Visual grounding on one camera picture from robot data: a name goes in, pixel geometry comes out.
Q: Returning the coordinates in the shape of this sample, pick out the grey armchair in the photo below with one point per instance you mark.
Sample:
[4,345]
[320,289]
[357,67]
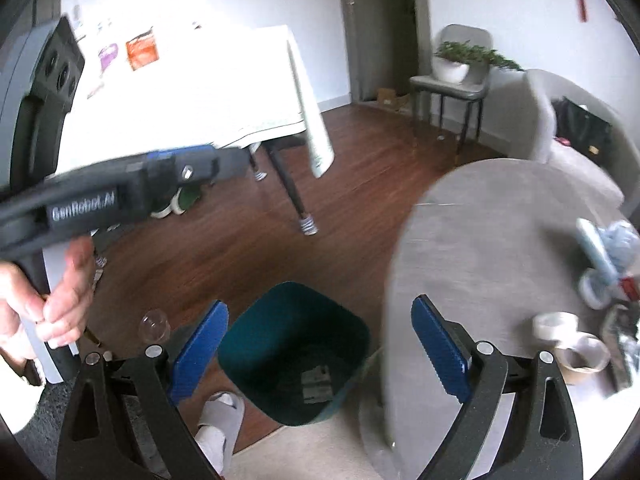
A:
[537,110]

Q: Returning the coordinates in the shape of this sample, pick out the white slipper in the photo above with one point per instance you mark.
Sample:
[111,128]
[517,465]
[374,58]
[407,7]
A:
[215,425]

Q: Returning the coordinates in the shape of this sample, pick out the brown core tape roll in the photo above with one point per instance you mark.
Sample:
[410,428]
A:
[600,355]

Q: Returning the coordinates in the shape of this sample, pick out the blue white tissue pack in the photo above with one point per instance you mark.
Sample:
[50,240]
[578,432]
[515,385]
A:
[595,250]

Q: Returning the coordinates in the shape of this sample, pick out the black handbag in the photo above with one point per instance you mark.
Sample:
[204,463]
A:
[582,130]

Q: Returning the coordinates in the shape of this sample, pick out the person's left hand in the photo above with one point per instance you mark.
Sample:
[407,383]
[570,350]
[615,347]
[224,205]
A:
[60,310]

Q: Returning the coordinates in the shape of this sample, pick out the silver wrapper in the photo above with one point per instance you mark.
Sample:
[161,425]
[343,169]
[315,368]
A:
[315,384]

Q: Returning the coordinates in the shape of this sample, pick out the white tape roll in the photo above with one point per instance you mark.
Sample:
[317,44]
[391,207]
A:
[590,290]
[552,327]

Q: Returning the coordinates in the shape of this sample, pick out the orange snack packet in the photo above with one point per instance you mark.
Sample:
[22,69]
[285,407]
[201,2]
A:
[142,51]

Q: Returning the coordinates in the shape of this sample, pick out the dark green trash bin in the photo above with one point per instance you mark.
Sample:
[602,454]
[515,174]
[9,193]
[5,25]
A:
[260,340]

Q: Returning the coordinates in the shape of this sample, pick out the black-legged dining table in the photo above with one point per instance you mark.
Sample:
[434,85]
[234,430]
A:
[290,185]

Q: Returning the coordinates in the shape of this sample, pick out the clear plastic cup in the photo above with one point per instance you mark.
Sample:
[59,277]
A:
[152,326]

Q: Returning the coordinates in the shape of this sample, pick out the dark foil wrapper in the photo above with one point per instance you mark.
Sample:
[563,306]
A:
[622,345]

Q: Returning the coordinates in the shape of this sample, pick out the grey dining chair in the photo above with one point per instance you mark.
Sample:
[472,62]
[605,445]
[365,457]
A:
[430,86]

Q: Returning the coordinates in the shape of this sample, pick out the crumpled light blue plastic bag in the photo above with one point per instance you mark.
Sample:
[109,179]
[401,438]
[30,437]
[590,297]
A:
[622,240]

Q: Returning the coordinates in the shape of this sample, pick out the purple snack packet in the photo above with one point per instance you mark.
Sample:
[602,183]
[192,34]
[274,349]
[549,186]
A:
[108,56]

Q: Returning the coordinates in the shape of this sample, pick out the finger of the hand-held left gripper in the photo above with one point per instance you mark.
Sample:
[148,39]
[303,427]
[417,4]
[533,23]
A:
[195,170]

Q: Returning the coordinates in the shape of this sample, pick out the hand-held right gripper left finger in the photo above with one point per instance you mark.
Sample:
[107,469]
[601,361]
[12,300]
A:
[200,350]

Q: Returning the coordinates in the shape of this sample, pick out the white tablecloth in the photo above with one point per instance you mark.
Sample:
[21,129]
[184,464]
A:
[225,85]

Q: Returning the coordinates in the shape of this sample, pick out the grey-green door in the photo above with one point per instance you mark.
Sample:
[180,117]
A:
[385,35]

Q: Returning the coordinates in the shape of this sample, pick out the potted plant in white pot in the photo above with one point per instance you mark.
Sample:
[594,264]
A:
[450,67]

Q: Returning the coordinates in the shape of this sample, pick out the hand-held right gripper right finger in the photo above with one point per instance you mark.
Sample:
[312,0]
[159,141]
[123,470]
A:
[440,350]

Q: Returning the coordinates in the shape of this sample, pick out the small cardboard box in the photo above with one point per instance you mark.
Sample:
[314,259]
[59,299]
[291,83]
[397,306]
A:
[391,98]

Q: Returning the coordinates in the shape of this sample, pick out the pink cloth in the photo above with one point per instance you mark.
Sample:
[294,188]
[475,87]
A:
[562,141]

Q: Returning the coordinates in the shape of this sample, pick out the green white shoe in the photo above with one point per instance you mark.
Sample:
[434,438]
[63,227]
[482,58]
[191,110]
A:
[177,202]

